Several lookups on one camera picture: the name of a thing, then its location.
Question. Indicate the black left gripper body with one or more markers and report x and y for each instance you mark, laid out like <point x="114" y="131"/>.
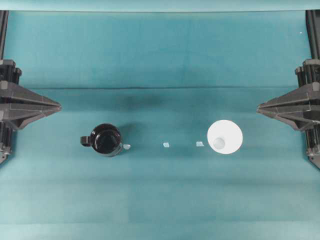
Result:
<point x="9" y="75"/>

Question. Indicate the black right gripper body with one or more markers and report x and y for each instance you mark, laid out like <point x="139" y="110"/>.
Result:
<point x="309" y="72"/>

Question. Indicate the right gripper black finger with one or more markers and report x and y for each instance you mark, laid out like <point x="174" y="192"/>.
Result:
<point x="300" y="95"/>
<point x="298" y="123"/>

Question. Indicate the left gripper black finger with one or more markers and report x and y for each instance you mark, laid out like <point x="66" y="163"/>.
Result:
<point x="16" y="93"/>
<point x="18" y="119"/>

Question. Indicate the white paper cup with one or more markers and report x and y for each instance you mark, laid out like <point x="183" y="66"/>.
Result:
<point x="225" y="137"/>

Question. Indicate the black cup holder with handle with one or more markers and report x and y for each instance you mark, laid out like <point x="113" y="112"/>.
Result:
<point x="105" y="139"/>

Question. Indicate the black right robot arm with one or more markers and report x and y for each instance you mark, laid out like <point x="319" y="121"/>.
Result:
<point x="300" y="108"/>

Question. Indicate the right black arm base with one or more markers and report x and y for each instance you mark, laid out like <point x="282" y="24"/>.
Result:
<point x="312" y="20"/>

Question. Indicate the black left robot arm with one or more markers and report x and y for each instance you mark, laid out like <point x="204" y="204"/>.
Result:
<point x="19" y="106"/>

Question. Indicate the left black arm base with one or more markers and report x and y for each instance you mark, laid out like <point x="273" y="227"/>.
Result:
<point x="4" y="14"/>

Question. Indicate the right blue tape marker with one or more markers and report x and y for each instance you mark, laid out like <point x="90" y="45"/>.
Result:
<point x="199" y="144"/>

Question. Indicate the blue tape marker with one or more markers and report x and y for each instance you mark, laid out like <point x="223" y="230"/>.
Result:
<point x="166" y="144"/>
<point x="126" y="146"/>
<point x="199" y="144"/>

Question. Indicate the left blue tape marker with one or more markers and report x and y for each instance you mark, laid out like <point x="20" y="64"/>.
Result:
<point x="126" y="146"/>

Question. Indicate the middle blue tape marker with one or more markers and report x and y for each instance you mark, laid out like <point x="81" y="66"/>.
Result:
<point x="166" y="144"/>

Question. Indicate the teal table cloth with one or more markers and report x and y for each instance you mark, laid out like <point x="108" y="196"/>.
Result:
<point x="160" y="71"/>

